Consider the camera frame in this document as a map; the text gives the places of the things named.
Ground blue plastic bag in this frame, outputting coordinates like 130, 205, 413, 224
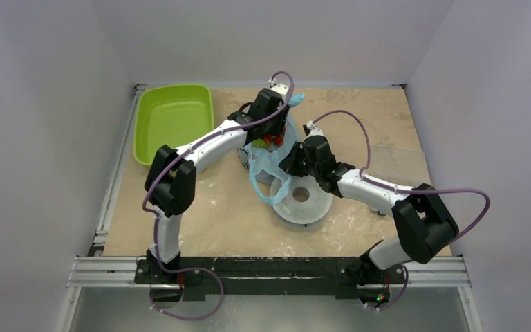
237, 115, 301, 206

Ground red fake fruits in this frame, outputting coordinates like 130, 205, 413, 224
261, 134, 284, 148

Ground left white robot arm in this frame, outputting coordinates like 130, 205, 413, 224
142, 84, 294, 283

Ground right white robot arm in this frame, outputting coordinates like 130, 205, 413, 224
279, 135, 459, 282

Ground green fake fruit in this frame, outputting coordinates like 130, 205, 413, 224
252, 138, 269, 149

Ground white perforated filament spool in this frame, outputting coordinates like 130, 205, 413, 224
273, 176, 333, 228

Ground green plastic tub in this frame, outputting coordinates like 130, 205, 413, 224
133, 84, 214, 166

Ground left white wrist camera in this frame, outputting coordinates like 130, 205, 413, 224
268, 77, 293, 100

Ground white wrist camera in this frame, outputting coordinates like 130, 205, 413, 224
303, 121, 326, 142
268, 77, 293, 100

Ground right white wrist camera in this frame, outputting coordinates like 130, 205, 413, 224
303, 121, 326, 142

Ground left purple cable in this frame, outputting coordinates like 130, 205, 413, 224
142, 70, 296, 322

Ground purple cable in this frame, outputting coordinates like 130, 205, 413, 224
142, 70, 296, 322
311, 109, 492, 313

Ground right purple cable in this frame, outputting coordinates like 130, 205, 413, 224
311, 109, 492, 313

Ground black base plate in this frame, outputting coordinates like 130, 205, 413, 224
134, 254, 405, 304

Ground aluminium frame rail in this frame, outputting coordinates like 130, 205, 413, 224
67, 256, 471, 288

